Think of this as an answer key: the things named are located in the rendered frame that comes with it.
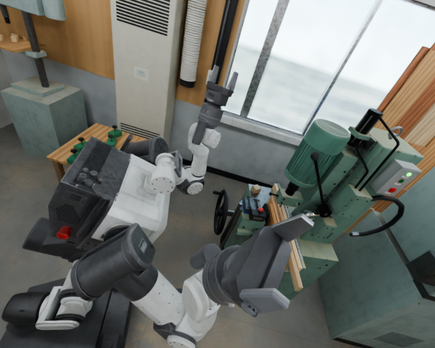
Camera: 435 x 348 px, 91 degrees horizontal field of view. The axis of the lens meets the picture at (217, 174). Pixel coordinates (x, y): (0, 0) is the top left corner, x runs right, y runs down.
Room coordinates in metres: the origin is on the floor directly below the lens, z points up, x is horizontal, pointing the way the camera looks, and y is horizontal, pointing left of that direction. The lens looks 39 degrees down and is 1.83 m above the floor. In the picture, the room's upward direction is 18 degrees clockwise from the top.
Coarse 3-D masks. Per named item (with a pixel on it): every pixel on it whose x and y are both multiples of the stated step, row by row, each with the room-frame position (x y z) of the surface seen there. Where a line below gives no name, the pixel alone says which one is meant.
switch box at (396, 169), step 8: (392, 168) 0.89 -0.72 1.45; (400, 168) 0.86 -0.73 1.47; (408, 168) 0.87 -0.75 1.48; (416, 168) 0.89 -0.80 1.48; (384, 176) 0.89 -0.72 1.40; (392, 176) 0.86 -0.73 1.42; (400, 176) 0.86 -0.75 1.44; (408, 176) 0.87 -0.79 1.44; (416, 176) 0.88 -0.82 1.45; (376, 184) 0.89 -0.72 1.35; (384, 184) 0.86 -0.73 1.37; (392, 184) 0.86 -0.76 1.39; (400, 184) 0.87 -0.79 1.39; (376, 192) 0.86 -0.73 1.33; (384, 192) 0.86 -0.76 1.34
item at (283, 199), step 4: (280, 188) 0.99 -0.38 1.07; (280, 192) 0.96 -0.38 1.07; (284, 192) 0.97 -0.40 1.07; (296, 192) 1.01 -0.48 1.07; (276, 196) 0.98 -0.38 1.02; (280, 196) 0.94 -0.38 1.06; (284, 196) 0.94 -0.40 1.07; (288, 196) 0.95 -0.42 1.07; (292, 196) 0.96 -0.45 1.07; (296, 196) 0.97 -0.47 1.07; (300, 196) 0.98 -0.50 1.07; (276, 200) 0.95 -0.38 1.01; (280, 200) 0.93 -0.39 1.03; (284, 200) 0.94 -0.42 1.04; (288, 200) 0.94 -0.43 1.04; (292, 200) 0.94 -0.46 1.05; (296, 200) 0.95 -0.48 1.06; (300, 200) 0.95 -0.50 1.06; (284, 204) 0.94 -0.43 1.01; (288, 204) 0.94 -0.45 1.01; (292, 204) 0.95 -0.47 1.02
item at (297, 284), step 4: (280, 208) 0.97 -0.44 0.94; (280, 216) 0.90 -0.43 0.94; (292, 252) 0.68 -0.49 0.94; (292, 256) 0.66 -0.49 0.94; (288, 260) 0.65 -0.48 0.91; (292, 260) 0.64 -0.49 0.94; (292, 264) 0.62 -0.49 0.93; (296, 264) 0.62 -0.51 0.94; (292, 268) 0.60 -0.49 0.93; (296, 268) 0.60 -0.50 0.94; (292, 272) 0.59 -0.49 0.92; (296, 272) 0.58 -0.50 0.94; (292, 276) 0.57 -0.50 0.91; (296, 276) 0.56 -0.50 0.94; (296, 280) 0.54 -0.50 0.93; (300, 280) 0.55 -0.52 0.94; (296, 284) 0.53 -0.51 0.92; (300, 284) 0.53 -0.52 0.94; (296, 288) 0.52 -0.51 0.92; (300, 288) 0.51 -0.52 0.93
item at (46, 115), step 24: (0, 0) 1.70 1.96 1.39; (24, 0) 1.71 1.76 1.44; (48, 0) 1.75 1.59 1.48; (24, 48) 1.73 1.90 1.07; (24, 96) 1.58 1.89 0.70; (48, 96) 1.71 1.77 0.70; (72, 96) 1.89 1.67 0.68; (24, 120) 1.55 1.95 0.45; (48, 120) 1.57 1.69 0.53; (72, 120) 1.82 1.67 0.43; (24, 144) 1.55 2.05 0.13; (48, 144) 1.56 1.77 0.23
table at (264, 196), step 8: (248, 184) 1.15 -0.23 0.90; (248, 192) 1.09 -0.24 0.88; (264, 192) 1.12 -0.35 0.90; (272, 192) 1.15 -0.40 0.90; (264, 200) 1.04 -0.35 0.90; (264, 224) 0.84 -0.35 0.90; (240, 232) 0.76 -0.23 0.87; (248, 232) 0.77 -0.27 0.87; (288, 264) 0.63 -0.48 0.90; (288, 272) 0.59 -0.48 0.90
